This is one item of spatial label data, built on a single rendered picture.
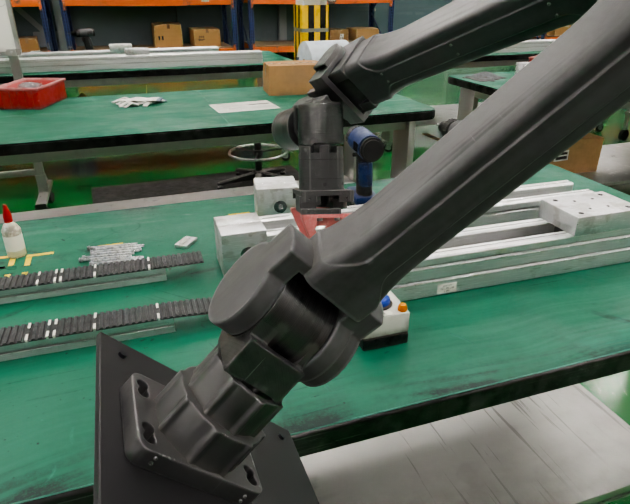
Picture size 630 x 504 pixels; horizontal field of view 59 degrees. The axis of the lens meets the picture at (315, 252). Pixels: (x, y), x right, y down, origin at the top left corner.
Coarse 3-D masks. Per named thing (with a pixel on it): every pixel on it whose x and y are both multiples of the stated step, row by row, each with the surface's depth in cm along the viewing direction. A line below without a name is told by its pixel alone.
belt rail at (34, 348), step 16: (160, 320) 92; (64, 336) 88; (80, 336) 88; (96, 336) 90; (112, 336) 90; (128, 336) 91; (144, 336) 92; (0, 352) 86; (16, 352) 86; (32, 352) 87; (48, 352) 88
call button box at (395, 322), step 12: (396, 300) 91; (384, 312) 88; (396, 312) 88; (408, 312) 88; (384, 324) 87; (396, 324) 88; (408, 324) 89; (372, 336) 88; (384, 336) 89; (396, 336) 89; (372, 348) 89
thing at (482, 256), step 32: (512, 224) 114; (544, 224) 115; (448, 256) 101; (480, 256) 103; (512, 256) 106; (544, 256) 108; (576, 256) 113; (608, 256) 114; (416, 288) 102; (448, 288) 104
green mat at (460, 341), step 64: (0, 256) 119; (64, 256) 119; (0, 320) 97; (192, 320) 97; (448, 320) 97; (512, 320) 97; (576, 320) 97; (0, 384) 81; (64, 384) 81; (384, 384) 81; (448, 384) 81; (0, 448) 70; (64, 448) 70
